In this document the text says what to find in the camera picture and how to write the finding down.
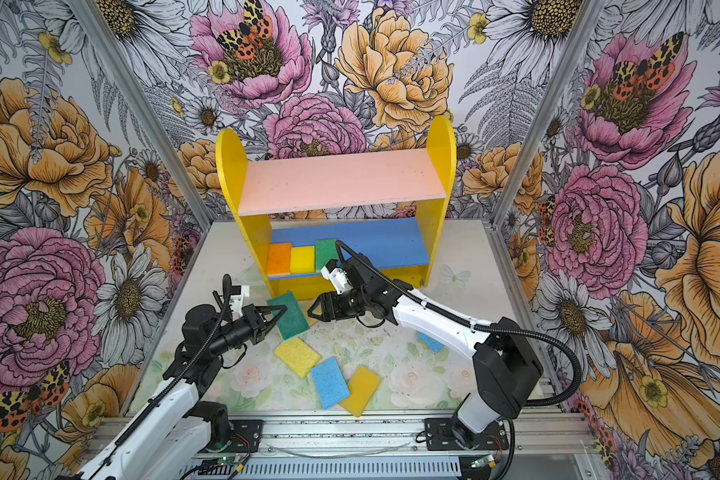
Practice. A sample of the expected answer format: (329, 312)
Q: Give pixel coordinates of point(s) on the orange sponge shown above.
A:
(278, 262)

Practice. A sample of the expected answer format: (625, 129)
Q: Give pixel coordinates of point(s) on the dark green sponge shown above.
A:
(293, 322)

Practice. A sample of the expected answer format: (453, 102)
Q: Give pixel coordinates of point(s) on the light blue sponge right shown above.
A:
(432, 344)

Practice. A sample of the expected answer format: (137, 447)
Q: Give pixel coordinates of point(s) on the light green sponge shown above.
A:
(325, 251)

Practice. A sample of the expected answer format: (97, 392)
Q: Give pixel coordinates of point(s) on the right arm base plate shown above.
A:
(442, 434)

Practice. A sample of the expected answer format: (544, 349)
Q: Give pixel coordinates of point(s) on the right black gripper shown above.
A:
(327, 301)

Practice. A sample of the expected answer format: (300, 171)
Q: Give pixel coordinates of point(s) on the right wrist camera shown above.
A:
(336, 276)

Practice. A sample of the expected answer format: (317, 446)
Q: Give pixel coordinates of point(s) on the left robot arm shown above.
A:
(176, 422)

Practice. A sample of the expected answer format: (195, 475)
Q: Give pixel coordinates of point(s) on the yellow porous sponge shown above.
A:
(297, 356)

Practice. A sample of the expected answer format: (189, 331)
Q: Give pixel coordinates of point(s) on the golden yellow sponge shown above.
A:
(362, 387)

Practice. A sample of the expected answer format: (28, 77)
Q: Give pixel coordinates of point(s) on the blue porous sponge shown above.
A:
(329, 383)

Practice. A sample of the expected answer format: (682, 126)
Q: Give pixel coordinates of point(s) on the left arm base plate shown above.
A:
(241, 436)

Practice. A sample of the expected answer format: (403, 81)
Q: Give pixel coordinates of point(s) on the aluminium front rail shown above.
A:
(334, 433)

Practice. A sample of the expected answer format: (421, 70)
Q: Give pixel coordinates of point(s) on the pale yellow sponge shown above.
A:
(311, 314)

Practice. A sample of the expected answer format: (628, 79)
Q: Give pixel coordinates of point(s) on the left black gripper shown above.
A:
(260, 329)

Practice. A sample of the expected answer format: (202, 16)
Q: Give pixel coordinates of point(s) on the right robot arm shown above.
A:
(506, 368)

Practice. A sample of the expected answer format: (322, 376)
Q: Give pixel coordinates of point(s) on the yellow wooden shelf unit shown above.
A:
(403, 248)

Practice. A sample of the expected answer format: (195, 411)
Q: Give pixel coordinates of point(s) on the bright yellow sponge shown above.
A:
(302, 260)

